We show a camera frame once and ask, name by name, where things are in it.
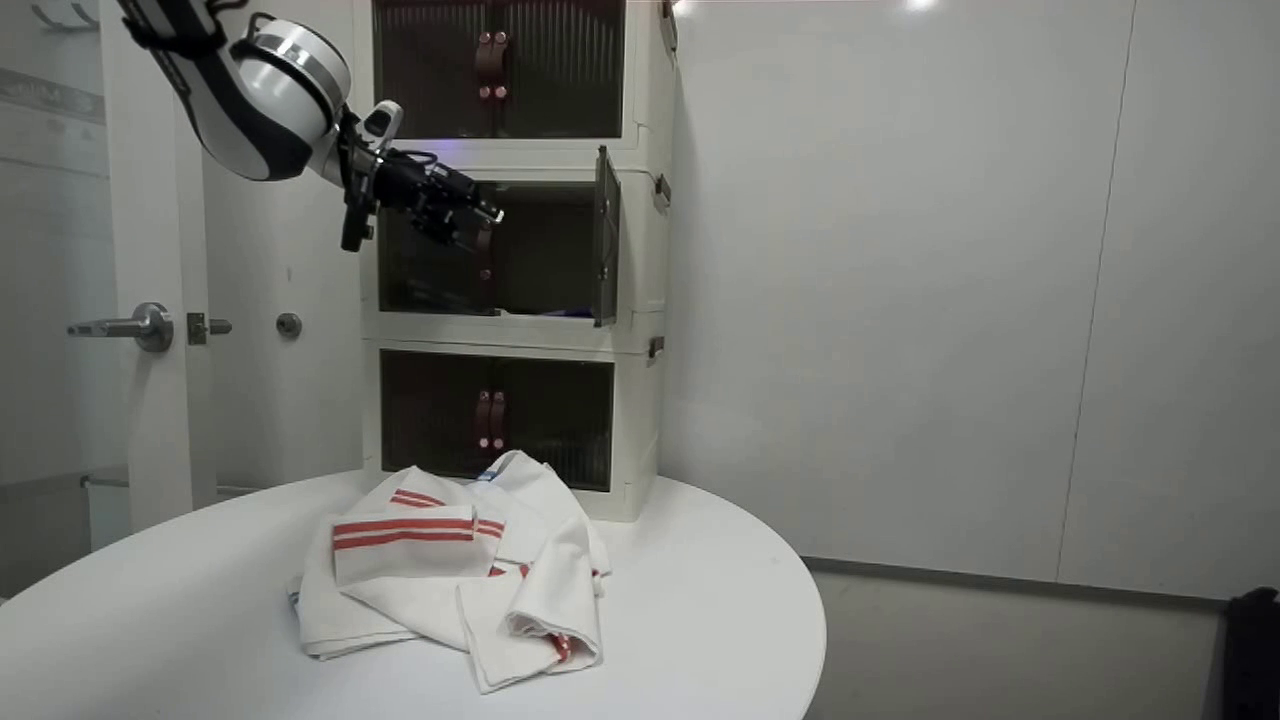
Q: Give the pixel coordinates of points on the white room door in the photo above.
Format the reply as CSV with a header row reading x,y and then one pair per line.
x,y
161,255

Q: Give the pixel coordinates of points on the white stacked shelf cabinet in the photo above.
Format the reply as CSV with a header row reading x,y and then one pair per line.
x,y
521,95

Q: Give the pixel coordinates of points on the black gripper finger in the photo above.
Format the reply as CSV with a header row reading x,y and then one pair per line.
x,y
477,212

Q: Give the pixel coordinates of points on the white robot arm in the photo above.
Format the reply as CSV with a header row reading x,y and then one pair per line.
x,y
275,103

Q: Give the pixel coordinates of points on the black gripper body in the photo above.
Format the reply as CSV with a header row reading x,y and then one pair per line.
x,y
423,189

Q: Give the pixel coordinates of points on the white red-striped cloth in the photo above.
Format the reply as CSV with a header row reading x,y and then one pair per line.
x,y
502,569

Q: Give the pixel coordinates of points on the silver door lever handle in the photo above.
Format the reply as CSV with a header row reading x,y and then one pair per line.
x,y
144,324

